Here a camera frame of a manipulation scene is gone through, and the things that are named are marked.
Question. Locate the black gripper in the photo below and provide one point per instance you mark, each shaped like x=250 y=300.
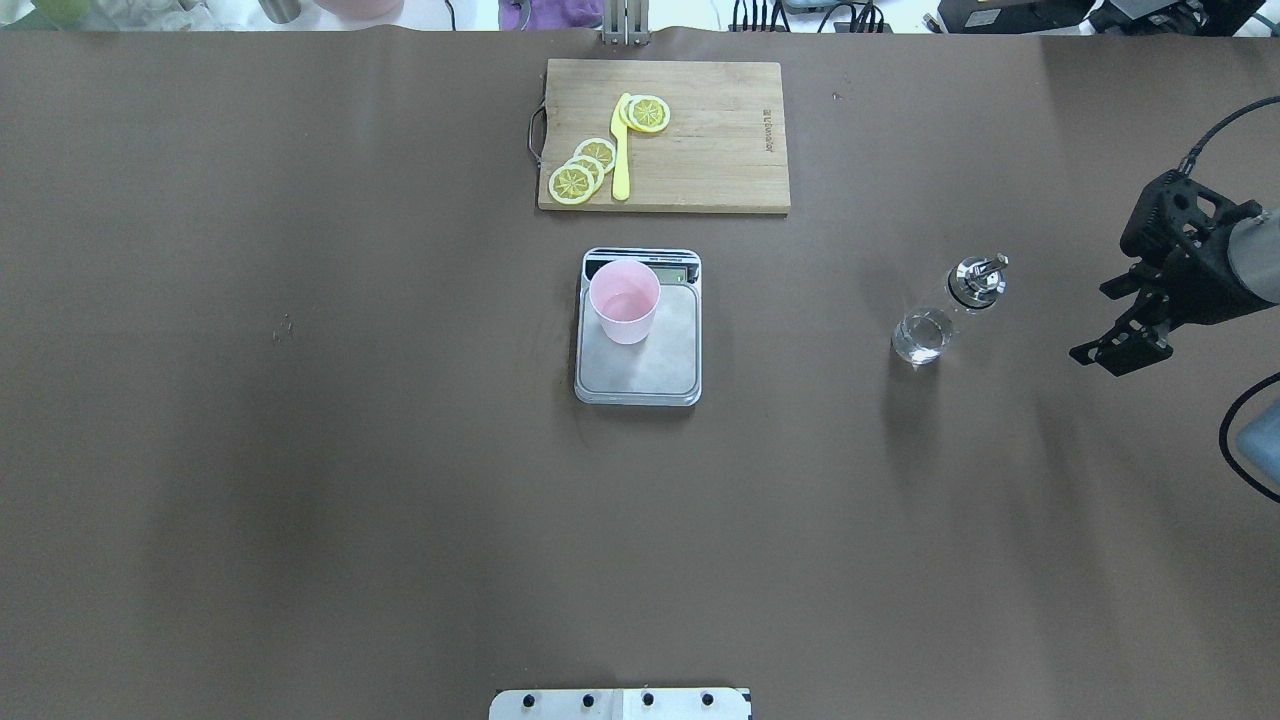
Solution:
x=1203 y=290

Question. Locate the glass sauce bottle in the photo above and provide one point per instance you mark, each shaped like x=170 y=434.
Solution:
x=970 y=288

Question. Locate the pink plastic cup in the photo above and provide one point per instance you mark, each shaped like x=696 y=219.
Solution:
x=624 y=296

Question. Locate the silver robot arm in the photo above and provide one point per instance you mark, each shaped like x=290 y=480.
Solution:
x=1254 y=253

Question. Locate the silver kitchen scale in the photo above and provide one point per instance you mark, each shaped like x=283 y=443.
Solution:
x=665 y=368

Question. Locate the wooden cutting board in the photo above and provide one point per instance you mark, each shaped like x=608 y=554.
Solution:
x=724 y=151

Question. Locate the yellow plastic knife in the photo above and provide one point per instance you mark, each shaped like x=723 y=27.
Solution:
x=621 y=181

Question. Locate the purple cloth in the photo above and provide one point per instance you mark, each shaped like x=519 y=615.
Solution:
x=540 y=15

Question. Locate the aluminium frame post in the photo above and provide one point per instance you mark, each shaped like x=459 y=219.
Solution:
x=625 y=23

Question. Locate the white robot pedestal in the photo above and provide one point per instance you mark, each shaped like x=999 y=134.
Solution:
x=623 y=703

